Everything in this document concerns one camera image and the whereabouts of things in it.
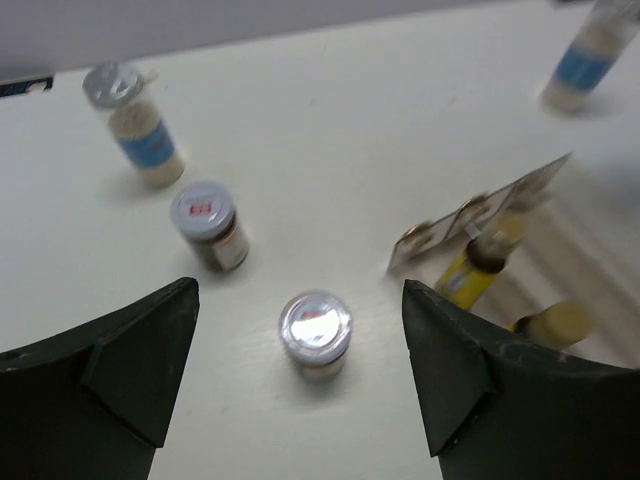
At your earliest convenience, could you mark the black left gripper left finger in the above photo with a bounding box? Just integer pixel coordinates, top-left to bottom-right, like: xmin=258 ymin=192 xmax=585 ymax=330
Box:
xmin=1 ymin=277 xmax=199 ymax=479

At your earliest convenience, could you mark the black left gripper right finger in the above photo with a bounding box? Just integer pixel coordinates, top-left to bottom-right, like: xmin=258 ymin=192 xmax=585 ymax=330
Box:
xmin=402 ymin=280 xmax=639 ymax=479

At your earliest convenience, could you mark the yellow label sauce bottle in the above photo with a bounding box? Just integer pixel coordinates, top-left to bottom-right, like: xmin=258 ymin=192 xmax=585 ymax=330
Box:
xmin=434 ymin=212 xmax=526 ymax=310

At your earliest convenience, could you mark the blue label sesame shaker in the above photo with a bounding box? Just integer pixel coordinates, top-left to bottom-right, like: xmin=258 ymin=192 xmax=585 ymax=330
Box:
xmin=540 ymin=1 xmax=639 ymax=115
xmin=82 ymin=62 xmax=185 ymax=189

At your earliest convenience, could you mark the clear acrylic three-compartment organizer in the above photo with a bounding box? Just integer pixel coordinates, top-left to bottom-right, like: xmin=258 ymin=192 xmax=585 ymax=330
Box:
xmin=387 ymin=155 xmax=639 ymax=368

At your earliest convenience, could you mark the brown spice jar white lid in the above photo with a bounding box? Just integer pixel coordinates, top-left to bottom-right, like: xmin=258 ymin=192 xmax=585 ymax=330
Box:
xmin=278 ymin=290 xmax=354 ymax=382

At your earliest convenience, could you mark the blue table corner sticker left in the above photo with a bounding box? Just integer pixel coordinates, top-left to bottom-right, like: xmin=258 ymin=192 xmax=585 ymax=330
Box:
xmin=0 ymin=75 xmax=55 ymax=98

